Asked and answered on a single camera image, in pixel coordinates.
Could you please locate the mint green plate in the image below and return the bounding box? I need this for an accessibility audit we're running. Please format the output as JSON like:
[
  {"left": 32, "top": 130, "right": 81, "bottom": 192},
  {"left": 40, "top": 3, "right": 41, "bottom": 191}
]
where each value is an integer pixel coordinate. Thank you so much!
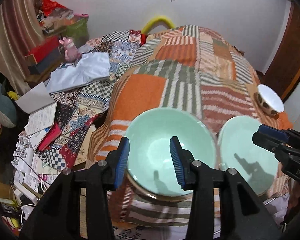
[{"left": 218, "top": 116, "right": 279, "bottom": 196}]

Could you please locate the white patterned bowl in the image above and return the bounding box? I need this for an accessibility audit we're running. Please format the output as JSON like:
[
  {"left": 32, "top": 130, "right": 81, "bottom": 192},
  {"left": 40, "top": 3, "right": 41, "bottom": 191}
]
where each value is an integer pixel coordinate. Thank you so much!
[{"left": 256, "top": 84, "right": 285, "bottom": 116}]

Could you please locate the green bowl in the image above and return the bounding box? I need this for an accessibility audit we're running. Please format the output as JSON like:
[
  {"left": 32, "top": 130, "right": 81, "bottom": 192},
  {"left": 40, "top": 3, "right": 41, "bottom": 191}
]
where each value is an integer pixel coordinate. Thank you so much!
[{"left": 124, "top": 107, "right": 218, "bottom": 197}]

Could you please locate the dark purple plate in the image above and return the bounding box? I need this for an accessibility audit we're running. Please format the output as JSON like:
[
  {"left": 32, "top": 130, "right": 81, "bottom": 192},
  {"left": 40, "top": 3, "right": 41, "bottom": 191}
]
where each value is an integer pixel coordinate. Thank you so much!
[{"left": 126, "top": 171, "right": 193, "bottom": 202}]

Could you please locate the brown wooden door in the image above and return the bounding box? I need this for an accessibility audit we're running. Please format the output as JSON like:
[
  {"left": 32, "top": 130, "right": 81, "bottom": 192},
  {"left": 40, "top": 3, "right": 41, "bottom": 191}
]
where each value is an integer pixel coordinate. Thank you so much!
[{"left": 263, "top": 3, "right": 300, "bottom": 101}]

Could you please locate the red book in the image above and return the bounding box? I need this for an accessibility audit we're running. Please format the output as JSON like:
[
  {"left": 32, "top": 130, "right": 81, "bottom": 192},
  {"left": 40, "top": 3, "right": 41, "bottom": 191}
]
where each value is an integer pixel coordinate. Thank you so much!
[{"left": 37, "top": 121, "right": 62, "bottom": 151}]

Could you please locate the striped orange patchwork blanket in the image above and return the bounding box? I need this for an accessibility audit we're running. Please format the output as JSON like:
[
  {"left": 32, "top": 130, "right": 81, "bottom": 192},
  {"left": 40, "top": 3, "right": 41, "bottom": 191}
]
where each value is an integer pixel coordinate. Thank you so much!
[{"left": 86, "top": 25, "right": 293, "bottom": 227}]

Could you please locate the open notebook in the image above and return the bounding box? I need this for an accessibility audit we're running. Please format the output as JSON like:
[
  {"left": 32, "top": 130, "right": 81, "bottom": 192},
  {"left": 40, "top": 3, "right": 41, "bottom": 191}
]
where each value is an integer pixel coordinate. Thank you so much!
[{"left": 16, "top": 82, "right": 57, "bottom": 135}]

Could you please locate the light blue folded cloth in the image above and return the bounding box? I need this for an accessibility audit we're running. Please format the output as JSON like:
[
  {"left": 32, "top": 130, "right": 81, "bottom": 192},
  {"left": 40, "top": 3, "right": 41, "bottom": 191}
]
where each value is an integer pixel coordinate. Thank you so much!
[{"left": 46, "top": 52, "right": 110, "bottom": 94}]

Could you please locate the dark grey long box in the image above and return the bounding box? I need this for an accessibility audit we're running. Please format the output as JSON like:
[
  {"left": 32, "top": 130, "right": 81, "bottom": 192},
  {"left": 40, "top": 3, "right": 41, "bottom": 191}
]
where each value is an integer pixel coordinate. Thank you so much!
[{"left": 28, "top": 51, "right": 63, "bottom": 75}]

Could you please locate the pink toy figurine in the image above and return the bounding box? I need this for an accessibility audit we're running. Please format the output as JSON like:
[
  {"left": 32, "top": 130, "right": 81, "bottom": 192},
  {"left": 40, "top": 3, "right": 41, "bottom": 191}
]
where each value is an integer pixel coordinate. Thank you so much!
[{"left": 59, "top": 37, "right": 82, "bottom": 63}]

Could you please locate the yellow foam tube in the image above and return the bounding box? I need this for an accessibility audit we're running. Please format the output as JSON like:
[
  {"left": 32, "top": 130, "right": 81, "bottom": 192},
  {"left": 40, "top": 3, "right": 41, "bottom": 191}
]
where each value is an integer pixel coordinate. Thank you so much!
[{"left": 141, "top": 15, "right": 175, "bottom": 34}]

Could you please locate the red long box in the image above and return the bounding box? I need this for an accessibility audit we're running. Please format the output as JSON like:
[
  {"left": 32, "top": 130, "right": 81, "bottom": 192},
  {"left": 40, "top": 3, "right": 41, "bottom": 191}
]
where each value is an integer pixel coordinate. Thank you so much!
[{"left": 25, "top": 36, "right": 59, "bottom": 65}]

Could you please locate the green storage box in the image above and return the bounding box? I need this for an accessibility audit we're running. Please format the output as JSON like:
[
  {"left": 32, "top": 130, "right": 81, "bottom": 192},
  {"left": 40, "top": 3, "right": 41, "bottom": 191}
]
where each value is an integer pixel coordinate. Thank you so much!
[{"left": 43, "top": 17, "right": 90, "bottom": 46}]

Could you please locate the striped brown curtain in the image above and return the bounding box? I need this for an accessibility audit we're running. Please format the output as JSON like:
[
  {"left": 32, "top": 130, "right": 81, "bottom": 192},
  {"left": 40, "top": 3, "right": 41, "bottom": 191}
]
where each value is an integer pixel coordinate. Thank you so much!
[{"left": 0, "top": 0, "right": 44, "bottom": 94}]

